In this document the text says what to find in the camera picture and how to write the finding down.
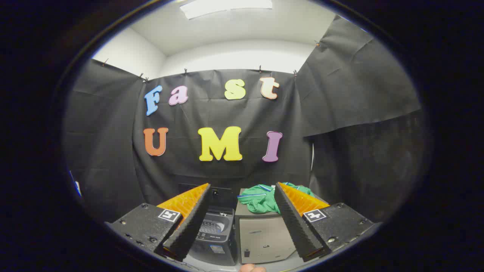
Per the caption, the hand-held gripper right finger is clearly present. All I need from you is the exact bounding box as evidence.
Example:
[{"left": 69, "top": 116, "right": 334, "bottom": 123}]
[{"left": 274, "top": 182, "right": 379, "bottom": 262}]

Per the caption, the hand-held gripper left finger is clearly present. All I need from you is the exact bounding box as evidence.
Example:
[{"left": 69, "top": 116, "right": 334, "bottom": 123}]
[{"left": 106, "top": 183, "right": 212, "bottom": 262}]

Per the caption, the grey washing machine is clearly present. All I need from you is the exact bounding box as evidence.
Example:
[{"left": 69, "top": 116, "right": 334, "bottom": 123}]
[{"left": 188, "top": 206, "right": 238, "bottom": 266}]

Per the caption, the green polo shirt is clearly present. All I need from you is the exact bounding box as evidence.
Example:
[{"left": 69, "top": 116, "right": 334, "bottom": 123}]
[{"left": 237, "top": 182, "right": 316, "bottom": 214}]

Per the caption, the grey cabinet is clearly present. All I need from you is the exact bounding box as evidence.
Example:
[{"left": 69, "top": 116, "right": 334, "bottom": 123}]
[{"left": 234, "top": 188, "right": 329, "bottom": 264}]

